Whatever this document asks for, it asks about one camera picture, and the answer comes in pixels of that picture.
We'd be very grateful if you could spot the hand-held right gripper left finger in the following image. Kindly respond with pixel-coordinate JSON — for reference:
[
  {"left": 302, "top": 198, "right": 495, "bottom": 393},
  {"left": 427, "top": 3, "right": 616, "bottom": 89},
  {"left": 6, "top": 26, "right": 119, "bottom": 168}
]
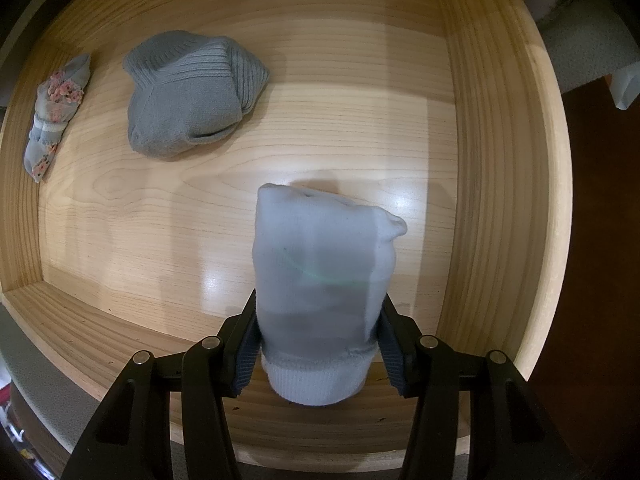
[{"left": 59, "top": 287, "right": 263, "bottom": 480}]

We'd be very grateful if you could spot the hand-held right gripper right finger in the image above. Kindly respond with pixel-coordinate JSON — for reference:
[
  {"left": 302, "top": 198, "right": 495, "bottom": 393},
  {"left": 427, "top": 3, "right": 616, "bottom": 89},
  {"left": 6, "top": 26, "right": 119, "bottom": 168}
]
[{"left": 375, "top": 294, "right": 586, "bottom": 480}]

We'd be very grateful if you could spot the white ribbed sock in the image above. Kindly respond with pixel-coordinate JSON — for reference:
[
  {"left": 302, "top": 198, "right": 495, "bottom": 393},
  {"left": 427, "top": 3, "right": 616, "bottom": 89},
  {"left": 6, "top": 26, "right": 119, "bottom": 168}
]
[{"left": 254, "top": 183, "right": 407, "bottom": 407}]

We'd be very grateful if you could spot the grey fronted wooden drawer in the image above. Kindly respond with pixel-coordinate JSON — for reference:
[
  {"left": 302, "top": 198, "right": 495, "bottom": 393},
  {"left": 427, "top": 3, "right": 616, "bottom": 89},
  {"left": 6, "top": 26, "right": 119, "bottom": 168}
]
[{"left": 0, "top": 0, "right": 573, "bottom": 476}]

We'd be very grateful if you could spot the grey ribbed sock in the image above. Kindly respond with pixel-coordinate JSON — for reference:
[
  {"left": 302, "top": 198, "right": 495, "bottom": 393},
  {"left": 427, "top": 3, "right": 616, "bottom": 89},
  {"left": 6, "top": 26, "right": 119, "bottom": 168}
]
[{"left": 123, "top": 31, "right": 271, "bottom": 162}]

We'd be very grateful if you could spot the grey floral sock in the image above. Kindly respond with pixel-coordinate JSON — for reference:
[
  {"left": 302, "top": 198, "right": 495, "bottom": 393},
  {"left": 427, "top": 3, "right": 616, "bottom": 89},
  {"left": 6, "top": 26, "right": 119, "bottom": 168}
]
[{"left": 24, "top": 53, "right": 92, "bottom": 183}]

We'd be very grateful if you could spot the grey nightstand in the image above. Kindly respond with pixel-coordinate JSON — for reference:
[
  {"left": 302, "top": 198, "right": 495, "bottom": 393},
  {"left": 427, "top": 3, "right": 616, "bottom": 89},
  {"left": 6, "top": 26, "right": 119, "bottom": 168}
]
[{"left": 520, "top": 0, "right": 640, "bottom": 96}]

